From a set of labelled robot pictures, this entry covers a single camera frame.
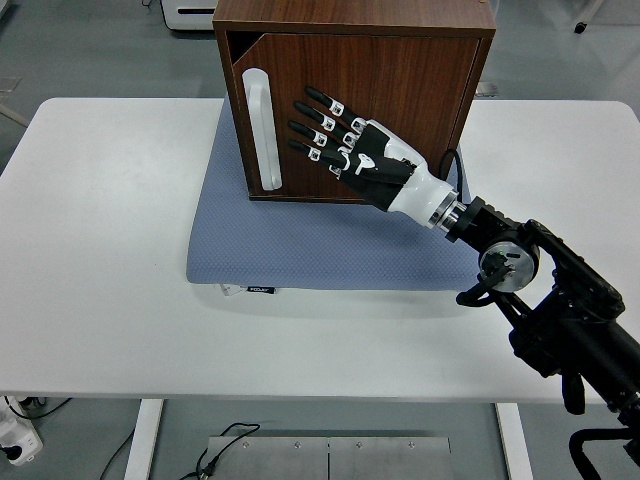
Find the white table leg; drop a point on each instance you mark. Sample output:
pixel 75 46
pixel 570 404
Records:
pixel 142 440
pixel 515 445

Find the black caster wheel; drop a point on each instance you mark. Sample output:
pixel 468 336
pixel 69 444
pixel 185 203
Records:
pixel 580 28

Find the black mat label tag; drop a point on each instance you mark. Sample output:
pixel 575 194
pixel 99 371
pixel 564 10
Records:
pixel 261 290

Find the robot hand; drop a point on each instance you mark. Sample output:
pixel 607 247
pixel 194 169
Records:
pixel 415 195

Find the blue-grey textured mat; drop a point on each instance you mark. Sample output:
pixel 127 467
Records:
pixel 300 245

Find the white mat care tag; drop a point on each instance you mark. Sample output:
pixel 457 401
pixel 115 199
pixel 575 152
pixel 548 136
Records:
pixel 230 290

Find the brown wooden cabinet door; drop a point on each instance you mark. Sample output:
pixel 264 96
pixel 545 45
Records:
pixel 410 85

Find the brown wooden cabinet body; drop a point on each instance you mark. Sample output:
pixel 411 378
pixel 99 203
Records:
pixel 350 12

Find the white power strip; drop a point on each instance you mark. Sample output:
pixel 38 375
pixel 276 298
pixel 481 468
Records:
pixel 22 445

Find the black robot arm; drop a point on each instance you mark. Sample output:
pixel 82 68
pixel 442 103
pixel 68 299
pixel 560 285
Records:
pixel 575 310

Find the grey metal plate with screws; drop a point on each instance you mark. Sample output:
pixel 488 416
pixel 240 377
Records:
pixel 390 460
pixel 270 460

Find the grey floor socket plate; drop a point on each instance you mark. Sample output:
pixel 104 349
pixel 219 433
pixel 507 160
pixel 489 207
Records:
pixel 7 85
pixel 487 90

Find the white box appliance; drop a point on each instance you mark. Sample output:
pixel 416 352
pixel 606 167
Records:
pixel 195 21

